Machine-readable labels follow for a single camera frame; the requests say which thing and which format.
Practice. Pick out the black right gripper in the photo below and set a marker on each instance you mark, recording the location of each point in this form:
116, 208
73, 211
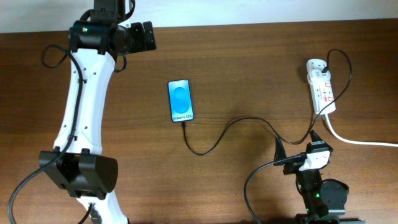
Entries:
280, 153

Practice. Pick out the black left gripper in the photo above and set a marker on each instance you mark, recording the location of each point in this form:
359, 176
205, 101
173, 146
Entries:
140, 44

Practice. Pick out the blue Samsung Galaxy smartphone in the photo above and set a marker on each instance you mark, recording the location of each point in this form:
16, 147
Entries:
181, 105

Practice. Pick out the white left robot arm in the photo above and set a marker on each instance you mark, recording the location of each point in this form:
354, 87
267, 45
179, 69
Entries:
76, 163

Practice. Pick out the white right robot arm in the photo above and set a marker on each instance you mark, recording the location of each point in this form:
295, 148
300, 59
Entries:
324, 199

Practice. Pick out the white power strip socket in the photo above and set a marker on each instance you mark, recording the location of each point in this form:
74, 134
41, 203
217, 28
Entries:
321, 92

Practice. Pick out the white charger plug adapter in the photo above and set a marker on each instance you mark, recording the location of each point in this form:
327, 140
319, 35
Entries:
316, 75

